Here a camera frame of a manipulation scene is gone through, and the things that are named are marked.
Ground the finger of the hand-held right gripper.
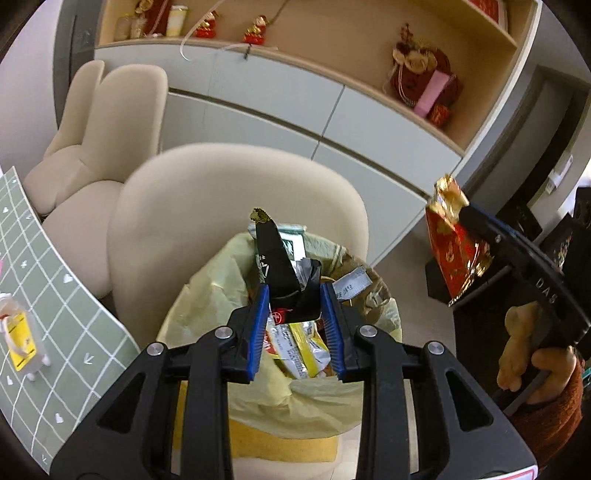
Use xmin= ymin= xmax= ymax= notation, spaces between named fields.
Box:
xmin=459 ymin=205 xmax=533 ymax=274

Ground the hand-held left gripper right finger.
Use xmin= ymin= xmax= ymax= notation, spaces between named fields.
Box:
xmin=321 ymin=282 xmax=539 ymax=480

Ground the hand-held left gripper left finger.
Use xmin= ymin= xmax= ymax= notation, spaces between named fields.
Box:
xmin=50 ymin=284 xmax=271 ymax=480

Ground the red snack packet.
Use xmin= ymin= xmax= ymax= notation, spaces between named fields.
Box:
xmin=425 ymin=173 xmax=492 ymax=308

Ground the yellow trash bag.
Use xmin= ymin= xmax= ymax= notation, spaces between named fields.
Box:
xmin=157 ymin=231 xmax=402 ymax=439

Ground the black snack wrapper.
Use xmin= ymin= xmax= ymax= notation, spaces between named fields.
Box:
xmin=249 ymin=209 xmax=322 ymax=324

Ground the green white packet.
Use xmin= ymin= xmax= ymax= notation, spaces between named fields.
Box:
xmin=249 ymin=222 xmax=308 ymax=259

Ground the person's right forearm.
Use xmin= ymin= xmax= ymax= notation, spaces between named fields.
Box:
xmin=510 ymin=355 xmax=587 ymax=462

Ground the person's right hand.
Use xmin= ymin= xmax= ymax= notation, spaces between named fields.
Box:
xmin=496 ymin=305 xmax=583 ymax=393

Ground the black floor cabinet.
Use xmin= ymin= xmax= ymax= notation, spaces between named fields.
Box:
xmin=425 ymin=203 xmax=591 ymax=315

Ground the yellow snack packet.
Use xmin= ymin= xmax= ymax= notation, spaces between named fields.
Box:
xmin=265 ymin=320 xmax=331 ymax=379

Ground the white barcode wrapper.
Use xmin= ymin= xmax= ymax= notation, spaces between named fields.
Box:
xmin=332 ymin=268 xmax=372 ymax=301

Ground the yellow seat cushion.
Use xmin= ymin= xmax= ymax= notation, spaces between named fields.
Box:
xmin=228 ymin=415 xmax=340 ymax=462

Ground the beige chair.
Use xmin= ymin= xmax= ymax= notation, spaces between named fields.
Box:
xmin=41 ymin=65 xmax=169 ymax=296
xmin=107 ymin=143 xmax=370 ymax=480
xmin=23 ymin=59 xmax=106 ymax=215

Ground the pink envelope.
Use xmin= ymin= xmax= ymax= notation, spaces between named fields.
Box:
xmin=414 ymin=71 xmax=455 ymax=116

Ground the red pouch with gold flowers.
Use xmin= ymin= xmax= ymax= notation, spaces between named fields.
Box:
xmin=389 ymin=23 xmax=464 ymax=127

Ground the green grid tablecloth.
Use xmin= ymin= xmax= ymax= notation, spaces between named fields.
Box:
xmin=0 ymin=166 xmax=141 ymax=476

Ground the red framed picture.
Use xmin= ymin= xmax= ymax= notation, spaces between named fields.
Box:
xmin=466 ymin=0 xmax=509 ymax=28

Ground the white yellow toy dispenser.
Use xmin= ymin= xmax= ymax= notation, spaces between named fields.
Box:
xmin=0 ymin=292 xmax=51 ymax=381

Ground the wooden shelf cabinet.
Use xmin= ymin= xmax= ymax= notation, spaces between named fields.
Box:
xmin=95 ymin=0 xmax=543 ymax=268

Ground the red gold figurine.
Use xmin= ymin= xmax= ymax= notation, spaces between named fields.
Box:
xmin=243 ymin=15 xmax=269 ymax=45
xmin=194 ymin=10 xmax=220 ymax=38

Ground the cream tumbler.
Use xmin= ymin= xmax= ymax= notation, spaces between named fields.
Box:
xmin=166 ymin=4 xmax=189 ymax=38

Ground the dark glass cabinet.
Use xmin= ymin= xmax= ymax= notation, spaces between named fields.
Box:
xmin=53 ymin=0 xmax=107 ymax=134

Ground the red gift bag with flowers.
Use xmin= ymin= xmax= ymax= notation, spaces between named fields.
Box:
xmin=134 ymin=0 xmax=174 ymax=38

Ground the white wall switch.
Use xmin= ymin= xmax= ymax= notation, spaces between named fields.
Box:
xmin=545 ymin=154 xmax=573 ymax=195

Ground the black cable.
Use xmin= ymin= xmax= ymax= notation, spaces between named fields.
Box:
xmin=243 ymin=0 xmax=289 ymax=61

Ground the white charging cable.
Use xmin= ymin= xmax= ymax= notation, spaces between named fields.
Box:
xmin=180 ymin=0 xmax=278 ymax=63

